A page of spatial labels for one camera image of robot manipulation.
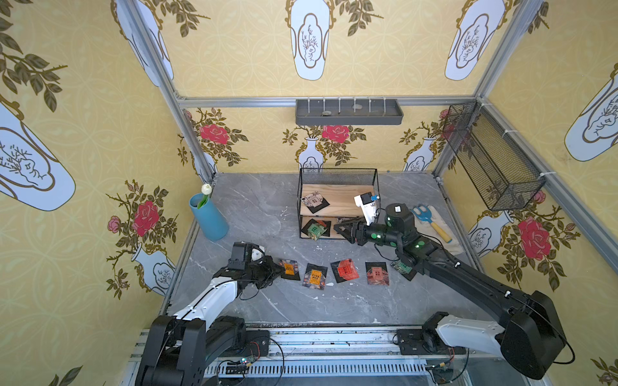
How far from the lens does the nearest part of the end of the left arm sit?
0.65 meters

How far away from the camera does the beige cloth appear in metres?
0.97

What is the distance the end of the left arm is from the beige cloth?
63cm
